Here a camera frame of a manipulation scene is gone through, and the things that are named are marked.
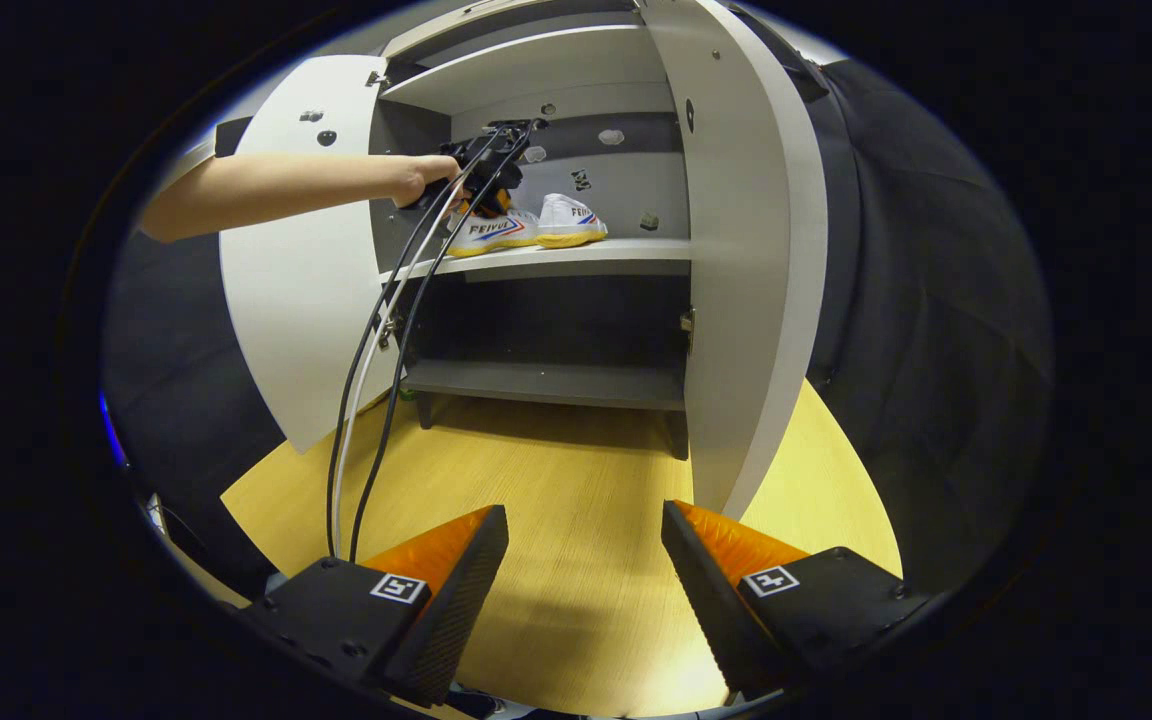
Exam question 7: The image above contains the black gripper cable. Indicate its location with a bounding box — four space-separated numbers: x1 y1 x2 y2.
348 120 539 563
324 125 507 559

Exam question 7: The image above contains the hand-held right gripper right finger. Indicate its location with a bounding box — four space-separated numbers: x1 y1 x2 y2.
660 499 932 701

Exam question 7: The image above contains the white canvas shoe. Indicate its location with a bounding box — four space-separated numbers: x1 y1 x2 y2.
444 205 543 259
536 193 609 250

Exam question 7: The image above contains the white shoe cabinet door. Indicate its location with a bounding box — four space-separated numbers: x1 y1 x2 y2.
218 54 392 456
641 0 830 521

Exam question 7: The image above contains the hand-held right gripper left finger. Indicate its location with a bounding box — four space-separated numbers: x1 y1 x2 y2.
241 504 511 709

